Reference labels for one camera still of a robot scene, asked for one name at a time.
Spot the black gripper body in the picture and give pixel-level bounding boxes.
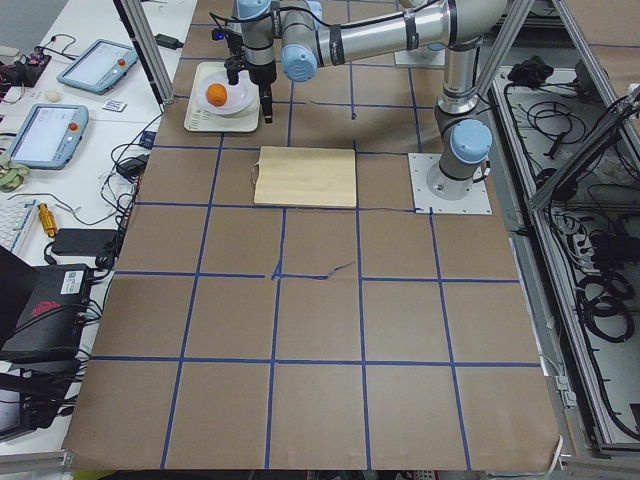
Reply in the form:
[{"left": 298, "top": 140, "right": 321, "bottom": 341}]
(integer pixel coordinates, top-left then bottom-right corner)
[{"left": 248, "top": 61, "right": 277, "bottom": 90}]

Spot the orange fruit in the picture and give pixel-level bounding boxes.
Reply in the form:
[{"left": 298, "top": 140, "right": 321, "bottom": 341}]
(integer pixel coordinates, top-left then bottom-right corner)
[{"left": 205, "top": 83, "right": 228, "bottom": 108}]

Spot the white round plate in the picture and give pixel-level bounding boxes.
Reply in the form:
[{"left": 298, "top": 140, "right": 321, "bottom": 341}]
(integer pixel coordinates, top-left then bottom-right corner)
[{"left": 195, "top": 70, "right": 257, "bottom": 116}]

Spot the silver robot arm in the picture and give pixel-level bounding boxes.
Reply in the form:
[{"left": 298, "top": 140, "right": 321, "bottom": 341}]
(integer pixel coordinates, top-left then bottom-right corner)
[
  {"left": 272, "top": 1, "right": 506, "bottom": 182},
  {"left": 236, "top": 1, "right": 322, "bottom": 123}
]

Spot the cream bear tray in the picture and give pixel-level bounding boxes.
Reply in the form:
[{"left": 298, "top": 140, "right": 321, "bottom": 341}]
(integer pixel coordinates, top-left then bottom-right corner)
[{"left": 184, "top": 62, "right": 260, "bottom": 133}]

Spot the wooden cutting board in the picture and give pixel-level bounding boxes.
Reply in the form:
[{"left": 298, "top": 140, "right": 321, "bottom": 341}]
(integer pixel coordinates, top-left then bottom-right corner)
[{"left": 254, "top": 146, "right": 357, "bottom": 208}]

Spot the far blue teach pendant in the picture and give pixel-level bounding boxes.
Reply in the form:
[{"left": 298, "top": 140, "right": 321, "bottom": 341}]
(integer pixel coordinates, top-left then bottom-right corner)
[{"left": 57, "top": 39, "right": 138, "bottom": 94}]

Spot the blue teach pendant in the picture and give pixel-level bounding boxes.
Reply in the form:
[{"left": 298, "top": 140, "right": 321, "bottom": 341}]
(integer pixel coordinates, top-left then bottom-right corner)
[
  {"left": 57, "top": 39, "right": 138, "bottom": 94},
  {"left": 9, "top": 103, "right": 89, "bottom": 170}
]

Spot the near blue teach pendant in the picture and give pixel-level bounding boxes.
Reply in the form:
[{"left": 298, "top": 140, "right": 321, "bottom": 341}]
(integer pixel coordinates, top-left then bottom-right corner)
[{"left": 9, "top": 103, "right": 89, "bottom": 170}]

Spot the black power adapter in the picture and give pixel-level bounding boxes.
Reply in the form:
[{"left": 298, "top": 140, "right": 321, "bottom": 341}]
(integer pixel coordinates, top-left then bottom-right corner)
[{"left": 51, "top": 228, "right": 116, "bottom": 256}]

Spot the gold cylindrical connector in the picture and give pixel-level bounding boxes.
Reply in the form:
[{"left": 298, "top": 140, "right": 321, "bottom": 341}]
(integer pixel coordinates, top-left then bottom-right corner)
[{"left": 38, "top": 203, "right": 58, "bottom": 238}]

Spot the white keyboard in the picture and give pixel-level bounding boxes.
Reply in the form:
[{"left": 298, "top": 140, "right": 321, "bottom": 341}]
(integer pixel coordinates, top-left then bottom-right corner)
[{"left": 1, "top": 199, "right": 38, "bottom": 254}]

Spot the black computer box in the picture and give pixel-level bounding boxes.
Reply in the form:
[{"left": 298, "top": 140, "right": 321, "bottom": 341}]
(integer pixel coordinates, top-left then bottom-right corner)
[{"left": 1, "top": 263, "right": 93, "bottom": 364}]

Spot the aluminium frame post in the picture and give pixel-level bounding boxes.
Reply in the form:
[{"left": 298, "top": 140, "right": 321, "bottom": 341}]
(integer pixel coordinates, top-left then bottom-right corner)
[{"left": 113, "top": 0, "right": 175, "bottom": 106}]

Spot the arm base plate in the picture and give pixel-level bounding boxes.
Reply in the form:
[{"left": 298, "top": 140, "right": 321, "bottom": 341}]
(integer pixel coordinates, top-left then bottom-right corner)
[
  {"left": 408, "top": 153, "right": 492, "bottom": 215},
  {"left": 394, "top": 43, "right": 446, "bottom": 70}
]

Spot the aluminium cable rack frame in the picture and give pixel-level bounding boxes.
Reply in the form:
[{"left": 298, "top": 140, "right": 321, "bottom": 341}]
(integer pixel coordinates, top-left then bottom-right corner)
[{"left": 489, "top": 1, "right": 639, "bottom": 462}]

